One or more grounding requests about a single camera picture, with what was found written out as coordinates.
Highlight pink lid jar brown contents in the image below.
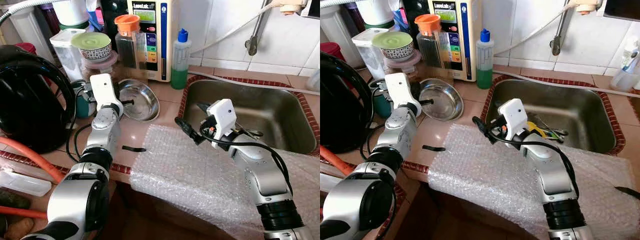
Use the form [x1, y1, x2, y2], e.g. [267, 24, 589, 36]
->
[82, 50, 121, 83]
[385, 49, 423, 83]

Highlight clear container white lid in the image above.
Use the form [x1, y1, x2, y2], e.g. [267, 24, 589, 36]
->
[50, 28, 86, 81]
[351, 27, 388, 80]

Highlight brown potato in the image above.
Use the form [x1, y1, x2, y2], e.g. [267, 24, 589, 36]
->
[2, 217, 36, 240]

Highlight metal cutlery in sink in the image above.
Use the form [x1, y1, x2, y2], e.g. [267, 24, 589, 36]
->
[235, 127, 264, 140]
[530, 115, 569, 143]

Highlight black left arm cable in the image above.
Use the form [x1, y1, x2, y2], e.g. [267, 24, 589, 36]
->
[367, 80, 396, 161]
[65, 80, 101, 163]

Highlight orange hose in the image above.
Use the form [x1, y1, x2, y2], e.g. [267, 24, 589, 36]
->
[320, 145, 346, 176]
[0, 136, 66, 183]

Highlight shallow steel bowl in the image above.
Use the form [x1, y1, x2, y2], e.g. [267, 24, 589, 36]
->
[417, 78, 464, 122]
[117, 78, 161, 122]

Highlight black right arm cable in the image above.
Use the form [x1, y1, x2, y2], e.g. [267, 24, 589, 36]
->
[480, 125, 581, 198]
[199, 122, 294, 198]

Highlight white pipe along counter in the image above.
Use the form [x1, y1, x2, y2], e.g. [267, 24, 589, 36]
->
[189, 70, 321, 96]
[492, 69, 640, 98]

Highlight cream water ionizer appliance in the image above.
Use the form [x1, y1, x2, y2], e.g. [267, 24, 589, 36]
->
[428, 0, 483, 82]
[126, 0, 180, 82]

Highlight white canister green band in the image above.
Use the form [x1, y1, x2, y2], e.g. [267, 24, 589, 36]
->
[356, 0, 396, 28]
[52, 0, 91, 30]

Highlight clear bubble wrap sheet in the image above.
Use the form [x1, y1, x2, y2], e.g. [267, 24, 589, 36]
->
[130, 124, 321, 238]
[427, 122, 640, 240]

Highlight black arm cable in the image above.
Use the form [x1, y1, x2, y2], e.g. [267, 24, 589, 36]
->
[480, 125, 581, 198]
[65, 80, 101, 163]
[367, 80, 396, 161]
[199, 122, 294, 198]

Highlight green soap bottle blue cap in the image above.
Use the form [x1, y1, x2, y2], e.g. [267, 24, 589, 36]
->
[171, 28, 192, 90]
[476, 28, 496, 89]

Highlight dark green vegetable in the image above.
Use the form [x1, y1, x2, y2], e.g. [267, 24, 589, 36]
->
[0, 190, 31, 211]

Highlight dark blue plastic basin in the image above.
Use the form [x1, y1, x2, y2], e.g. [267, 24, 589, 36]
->
[602, 0, 640, 22]
[302, 0, 321, 20]

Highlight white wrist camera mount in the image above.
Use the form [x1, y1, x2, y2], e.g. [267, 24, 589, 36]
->
[90, 74, 124, 117]
[385, 73, 423, 115]
[499, 99, 529, 144]
[206, 99, 238, 146]

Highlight small white tube bottle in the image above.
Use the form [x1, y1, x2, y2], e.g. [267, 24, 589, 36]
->
[621, 37, 640, 73]

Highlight white faucet hose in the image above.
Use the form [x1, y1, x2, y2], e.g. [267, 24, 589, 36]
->
[191, 4, 273, 55]
[495, 4, 571, 55]

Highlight patterned bowl green lid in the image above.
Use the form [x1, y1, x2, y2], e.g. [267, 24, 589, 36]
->
[372, 31, 416, 60]
[71, 31, 112, 61]

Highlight teal and white mug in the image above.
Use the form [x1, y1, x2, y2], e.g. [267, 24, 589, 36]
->
[72, 80, 98, 119]
[372, 80, 394, 119]

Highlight large steel sink basin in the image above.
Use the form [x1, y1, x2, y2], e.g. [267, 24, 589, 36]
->
[484, 79, 618, 153]
[182, 80, 317, 155]

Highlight glass jar orange lid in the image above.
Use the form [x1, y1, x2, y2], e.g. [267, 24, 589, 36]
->
[114, 14, 151, 71]
[415, 14, 453, 71]

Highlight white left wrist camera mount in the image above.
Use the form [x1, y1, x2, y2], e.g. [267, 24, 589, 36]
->
[90, 74, 124, 117]
[385, 73, 423, 115]

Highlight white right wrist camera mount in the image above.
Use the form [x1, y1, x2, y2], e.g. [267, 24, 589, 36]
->
[206, 99, 238, 146]
[499, 99, 529, 144]

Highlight yellow plastic bowl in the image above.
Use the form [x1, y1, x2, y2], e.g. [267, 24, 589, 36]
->
[527, 120, 547, 139]

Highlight white water filter housing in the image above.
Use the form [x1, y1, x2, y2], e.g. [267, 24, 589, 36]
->
[320, 4, 366, 68]
[7, 5, 56, 63]

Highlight metal wall faucet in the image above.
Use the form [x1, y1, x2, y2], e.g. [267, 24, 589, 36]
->
[245, 0, 307, 56]
[550, 0, 601, 56]

